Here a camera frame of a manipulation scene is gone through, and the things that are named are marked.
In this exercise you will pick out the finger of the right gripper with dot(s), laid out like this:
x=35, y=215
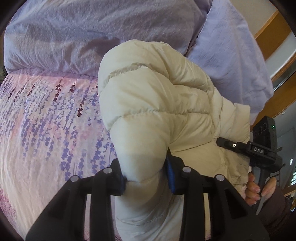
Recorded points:
x=237, y=147

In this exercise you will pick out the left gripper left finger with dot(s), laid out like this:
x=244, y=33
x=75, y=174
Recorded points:
x=64, y=216

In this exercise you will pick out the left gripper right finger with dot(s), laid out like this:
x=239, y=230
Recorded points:
x=230, y=216

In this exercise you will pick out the cream puffer down jacket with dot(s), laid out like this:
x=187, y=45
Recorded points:
x=153, y=100

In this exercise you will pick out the person's right hand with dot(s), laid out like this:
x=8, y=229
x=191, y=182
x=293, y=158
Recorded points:
x=253, y=193

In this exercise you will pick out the floral pink purple bedsheet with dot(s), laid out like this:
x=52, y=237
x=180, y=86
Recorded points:
x=51, y=129

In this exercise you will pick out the lavender pillow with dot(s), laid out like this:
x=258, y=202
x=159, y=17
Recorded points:
x=73, y=36
x=227, y=51

